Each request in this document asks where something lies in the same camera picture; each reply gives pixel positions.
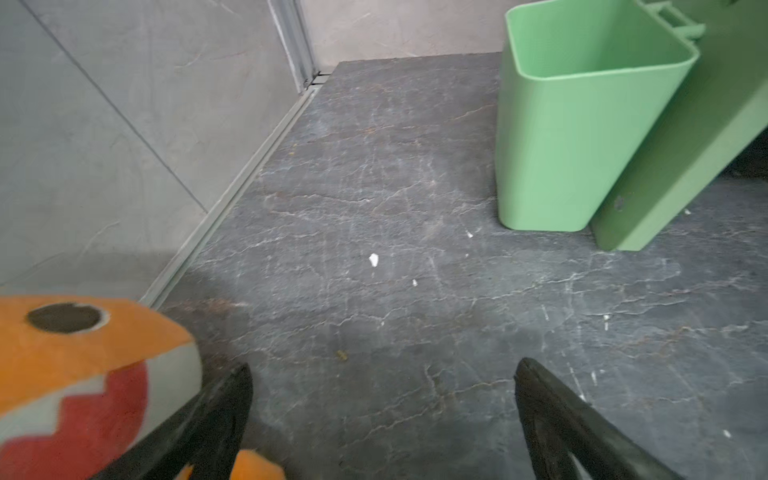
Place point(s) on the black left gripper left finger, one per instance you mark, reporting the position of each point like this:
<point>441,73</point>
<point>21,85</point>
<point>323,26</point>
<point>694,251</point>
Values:
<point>205,434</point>

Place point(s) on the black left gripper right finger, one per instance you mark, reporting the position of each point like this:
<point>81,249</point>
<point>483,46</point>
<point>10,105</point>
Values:
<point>564,434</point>

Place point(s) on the green wooden shelf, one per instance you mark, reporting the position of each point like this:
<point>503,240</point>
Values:
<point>720,108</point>

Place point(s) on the orange shark plush toy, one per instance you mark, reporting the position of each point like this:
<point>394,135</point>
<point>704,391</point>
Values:
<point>84,379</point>

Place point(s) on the green side cup holder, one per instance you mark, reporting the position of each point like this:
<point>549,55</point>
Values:
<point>581,85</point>

